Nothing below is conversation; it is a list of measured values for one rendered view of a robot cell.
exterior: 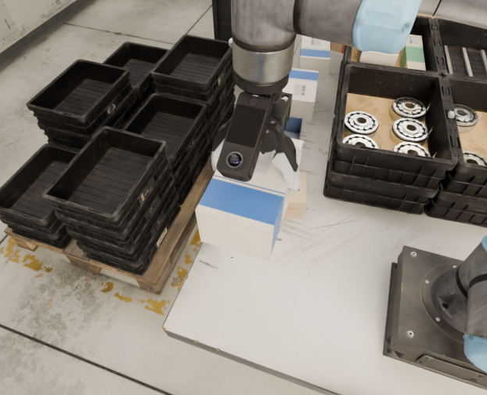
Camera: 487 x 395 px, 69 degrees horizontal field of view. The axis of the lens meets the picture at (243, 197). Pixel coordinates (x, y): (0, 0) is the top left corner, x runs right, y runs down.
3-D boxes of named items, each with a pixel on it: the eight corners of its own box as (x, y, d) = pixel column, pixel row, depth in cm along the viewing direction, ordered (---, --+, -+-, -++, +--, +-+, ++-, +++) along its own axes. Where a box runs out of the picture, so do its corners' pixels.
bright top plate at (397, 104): (426, 120, 110) (427, 118, 109) (392, 115, 111) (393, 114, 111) (424, 100, 116) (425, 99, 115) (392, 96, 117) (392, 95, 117)
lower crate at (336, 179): (422, 219, 106) (439, 193, 97) (321, 200, 110) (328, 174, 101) (415, 131, 130) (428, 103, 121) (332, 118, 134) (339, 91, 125)
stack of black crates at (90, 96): (113, 187, 186) (81, 119, 151) (64, 174, 192) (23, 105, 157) (149, 138, 209) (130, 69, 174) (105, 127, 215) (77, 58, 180)
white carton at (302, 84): (286, 87, 147) (287, 67, 140) (315, 90, 145) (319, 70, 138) (279, 117, 135) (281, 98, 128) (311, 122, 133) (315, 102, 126)
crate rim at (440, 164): (454, 172, 90) (459, 165, 88) (334, 152, 94) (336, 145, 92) (439, 81, 114) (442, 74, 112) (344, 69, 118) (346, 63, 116)
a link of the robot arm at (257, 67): (286, 58, 39) (217, 45, 41) (282, 93, 43) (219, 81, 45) (301, 27, 44) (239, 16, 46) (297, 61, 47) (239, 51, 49)
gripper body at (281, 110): (290, 125, 57) (300, 55, 48) (275, 161, 52) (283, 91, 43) (245, 115, 59) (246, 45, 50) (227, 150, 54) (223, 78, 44)
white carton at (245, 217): (268, 262, 58) (272, 232, 51) (200, 241, 60) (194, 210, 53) (297, 175, 70) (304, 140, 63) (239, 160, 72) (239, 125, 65)
